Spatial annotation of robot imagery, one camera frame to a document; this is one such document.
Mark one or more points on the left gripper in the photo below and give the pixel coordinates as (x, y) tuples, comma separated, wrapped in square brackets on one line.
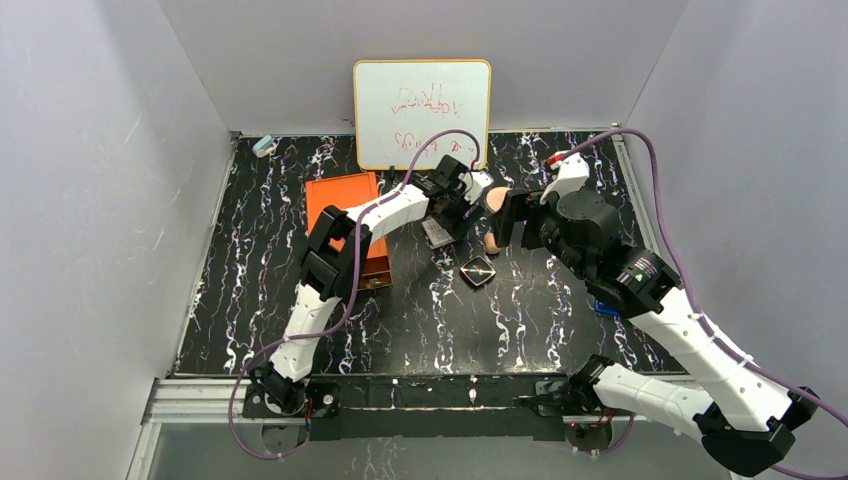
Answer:
[(444, 216)]

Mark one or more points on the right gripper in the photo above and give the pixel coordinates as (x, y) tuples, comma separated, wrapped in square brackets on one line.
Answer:
[(519, 216)]

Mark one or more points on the white eyeshadow palette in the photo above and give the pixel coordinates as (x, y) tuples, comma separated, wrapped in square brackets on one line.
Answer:
[(437, 236)]

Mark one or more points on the black square compact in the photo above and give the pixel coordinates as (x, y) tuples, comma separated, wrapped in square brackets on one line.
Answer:
[(477, 272)]

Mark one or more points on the beige gourd makeup sponge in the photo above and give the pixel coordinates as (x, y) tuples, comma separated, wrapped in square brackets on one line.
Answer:
[(490, 244)]

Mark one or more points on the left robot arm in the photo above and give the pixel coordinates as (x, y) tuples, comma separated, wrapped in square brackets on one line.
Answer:
[(334, 263)]

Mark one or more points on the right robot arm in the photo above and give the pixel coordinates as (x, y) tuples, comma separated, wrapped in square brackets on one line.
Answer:
[(743, 420)]

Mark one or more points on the large round beige puff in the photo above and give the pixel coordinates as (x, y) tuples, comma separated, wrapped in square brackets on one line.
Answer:
[(496, 198)]

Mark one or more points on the blue stapler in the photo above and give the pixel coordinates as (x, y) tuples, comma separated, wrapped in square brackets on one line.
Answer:
[(604, 309)]

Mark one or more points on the yellow-framed whiteboard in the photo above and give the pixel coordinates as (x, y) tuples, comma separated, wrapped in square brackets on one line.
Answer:
[(414, 111)]

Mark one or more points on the light blue eraser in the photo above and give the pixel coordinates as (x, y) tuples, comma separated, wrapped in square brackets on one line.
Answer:
[(264, 146)]

